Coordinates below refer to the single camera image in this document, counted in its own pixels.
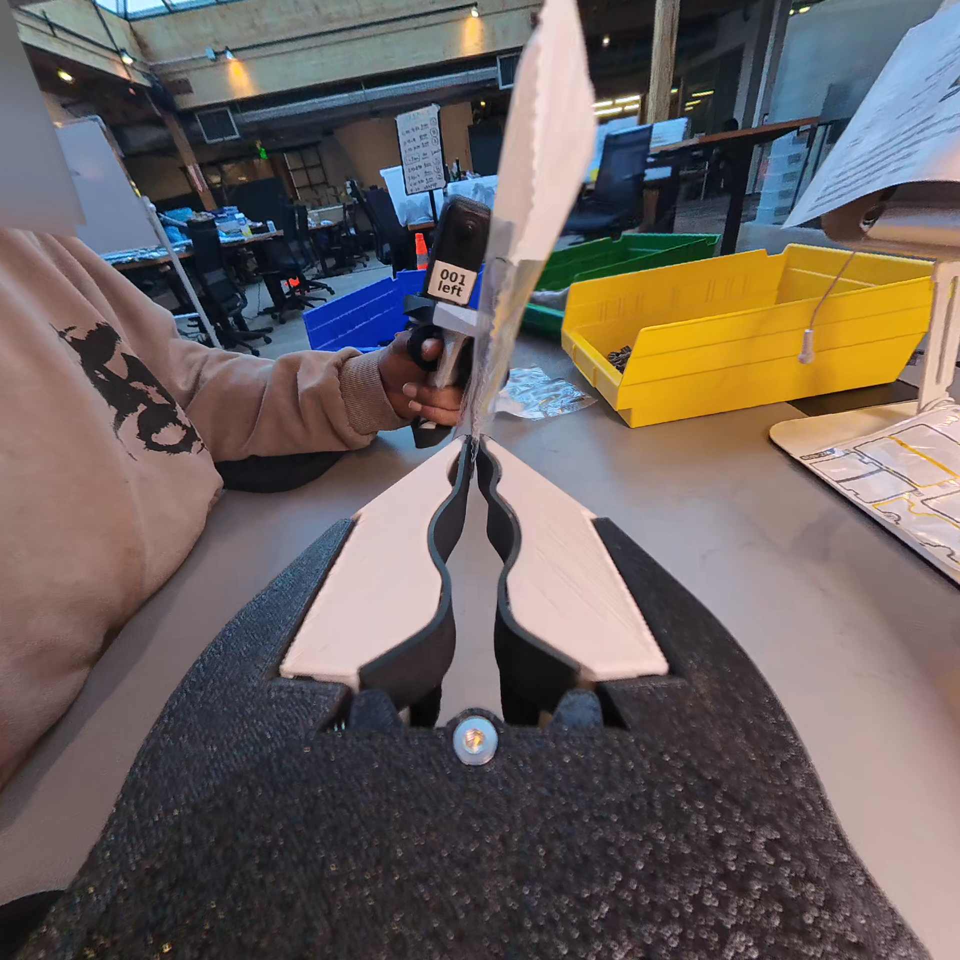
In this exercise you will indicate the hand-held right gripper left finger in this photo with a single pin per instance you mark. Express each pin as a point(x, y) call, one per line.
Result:
point(375, 593)

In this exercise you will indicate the white sticker sheet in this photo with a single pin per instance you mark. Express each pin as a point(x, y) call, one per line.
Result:
point(900, 480)

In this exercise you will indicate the person's beige sweatshirt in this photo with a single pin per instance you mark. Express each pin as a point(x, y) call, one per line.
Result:
point(75, 525)

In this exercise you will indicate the person's left hand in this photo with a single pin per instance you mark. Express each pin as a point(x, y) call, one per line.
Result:
point(405, 383)

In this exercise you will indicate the white stand pole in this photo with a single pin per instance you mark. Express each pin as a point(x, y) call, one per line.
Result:
point(941, 330)

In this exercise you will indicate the orange traffic cone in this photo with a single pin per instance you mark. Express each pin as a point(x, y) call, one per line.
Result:
point(422, 251)

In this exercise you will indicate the white book stand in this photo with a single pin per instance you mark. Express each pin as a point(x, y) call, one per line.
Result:
point(900, 225)

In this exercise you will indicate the white paper sign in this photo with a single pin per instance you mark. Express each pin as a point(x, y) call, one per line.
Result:
point(420, 150)

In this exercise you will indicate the instruction booklet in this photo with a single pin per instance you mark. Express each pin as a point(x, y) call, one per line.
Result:
point(900, 120)

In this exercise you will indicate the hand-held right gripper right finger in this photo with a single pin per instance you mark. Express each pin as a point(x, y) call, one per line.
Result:
point(585, 593)

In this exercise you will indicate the yellow bin with grey parts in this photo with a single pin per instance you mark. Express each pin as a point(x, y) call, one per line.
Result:
point(750, 353)

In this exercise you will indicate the white whiteboard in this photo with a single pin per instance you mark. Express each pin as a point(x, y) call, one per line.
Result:
point(113, 188)

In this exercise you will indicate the large clear labelled bag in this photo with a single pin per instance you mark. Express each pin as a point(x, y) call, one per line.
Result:
point(540, 120)

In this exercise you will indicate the person's dark pants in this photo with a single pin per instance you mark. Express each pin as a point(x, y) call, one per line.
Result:
point(23, 930)

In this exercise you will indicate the blue bin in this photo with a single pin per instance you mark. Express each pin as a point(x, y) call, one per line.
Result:
point(360, 315)

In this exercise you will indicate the green bin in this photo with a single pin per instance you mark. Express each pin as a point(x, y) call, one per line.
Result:
point(615, 263)

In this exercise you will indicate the pile of grey connector parts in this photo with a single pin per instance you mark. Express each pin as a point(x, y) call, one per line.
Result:
point(620, 359)

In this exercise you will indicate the person's left forearm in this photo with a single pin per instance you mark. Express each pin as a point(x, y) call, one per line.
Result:
point(270, 405)

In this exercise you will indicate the black office chair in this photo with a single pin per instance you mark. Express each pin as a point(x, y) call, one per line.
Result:
point(218, 285)
point(615, 173)
point(293, 248)

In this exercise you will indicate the dark wooden table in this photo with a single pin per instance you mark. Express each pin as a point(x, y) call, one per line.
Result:
point(735, 143)

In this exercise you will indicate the black textured pad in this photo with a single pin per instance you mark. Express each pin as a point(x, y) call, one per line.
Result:
point(278, 470)

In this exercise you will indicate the clear plastic bag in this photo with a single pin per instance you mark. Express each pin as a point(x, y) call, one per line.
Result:
point(543, 395)

